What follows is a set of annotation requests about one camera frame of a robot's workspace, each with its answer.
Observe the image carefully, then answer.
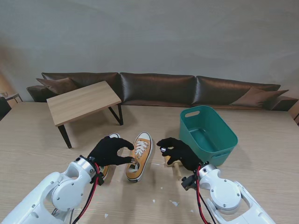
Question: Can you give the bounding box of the small wooden side table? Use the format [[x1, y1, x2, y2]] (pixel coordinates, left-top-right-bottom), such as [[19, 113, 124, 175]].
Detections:
[[0, 92, 23, 103]]

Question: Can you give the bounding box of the green plastic basket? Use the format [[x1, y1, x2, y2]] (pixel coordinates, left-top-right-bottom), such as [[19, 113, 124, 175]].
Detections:
[[179, 105, 239, 167]]

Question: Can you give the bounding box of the brown sofa cushion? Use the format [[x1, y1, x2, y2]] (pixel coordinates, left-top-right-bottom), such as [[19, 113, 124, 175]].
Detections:
[[231, 87, 290, 107], [36, 77, 79, 95]]

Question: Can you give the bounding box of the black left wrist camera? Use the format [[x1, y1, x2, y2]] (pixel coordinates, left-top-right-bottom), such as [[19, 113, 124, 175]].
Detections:
[[94, 171, 105, 187]]

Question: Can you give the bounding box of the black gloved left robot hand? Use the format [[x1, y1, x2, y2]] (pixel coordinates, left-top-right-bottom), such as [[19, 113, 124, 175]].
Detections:
[[88, 136, 135, 168]]

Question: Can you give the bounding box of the red left arm cable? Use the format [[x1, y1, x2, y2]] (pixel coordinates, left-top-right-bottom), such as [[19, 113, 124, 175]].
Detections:
[[71, 163, 100, 224]]

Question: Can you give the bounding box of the yellow canvas sneaker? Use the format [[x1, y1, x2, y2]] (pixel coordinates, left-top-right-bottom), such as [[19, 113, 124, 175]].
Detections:
[[125, 132, 153, 183], [99, 133, 121, 181]]

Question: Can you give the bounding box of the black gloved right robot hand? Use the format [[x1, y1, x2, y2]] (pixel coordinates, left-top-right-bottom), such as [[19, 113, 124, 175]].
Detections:
[[156, 137, 203, 172]]

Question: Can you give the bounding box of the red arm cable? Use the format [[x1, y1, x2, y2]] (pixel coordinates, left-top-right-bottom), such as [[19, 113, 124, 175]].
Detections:
[[71, 163, 100, 224], [196, 165, 210, 224]]

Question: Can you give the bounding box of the small wooden black-legged bench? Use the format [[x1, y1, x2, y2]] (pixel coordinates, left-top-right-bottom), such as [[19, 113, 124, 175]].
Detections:
[[46, 81, 124, 149]]

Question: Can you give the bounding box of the dark brown leather sofa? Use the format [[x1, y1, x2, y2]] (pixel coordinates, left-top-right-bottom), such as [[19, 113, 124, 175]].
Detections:
[[26, 72, 299, 112]]

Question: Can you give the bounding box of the wooden shoe brush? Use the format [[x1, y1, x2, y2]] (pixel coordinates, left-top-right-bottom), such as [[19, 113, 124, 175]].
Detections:
[[163, 155, 184, 182]]

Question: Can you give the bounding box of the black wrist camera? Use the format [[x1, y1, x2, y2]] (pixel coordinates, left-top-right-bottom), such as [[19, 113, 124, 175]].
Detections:
[[181, 175, 198, 191], [94, 171, 105, 187]]

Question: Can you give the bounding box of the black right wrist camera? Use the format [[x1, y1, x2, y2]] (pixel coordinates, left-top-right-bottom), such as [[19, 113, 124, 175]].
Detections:
[[181, 175, 198, 191]]

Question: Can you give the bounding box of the light wooden cabinet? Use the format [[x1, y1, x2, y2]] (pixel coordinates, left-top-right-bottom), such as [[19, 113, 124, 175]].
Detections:
[[287, 100, 299, 126]]

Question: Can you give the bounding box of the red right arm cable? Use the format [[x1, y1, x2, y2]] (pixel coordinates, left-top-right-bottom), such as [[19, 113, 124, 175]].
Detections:
[[196, 165, 210, 224]]

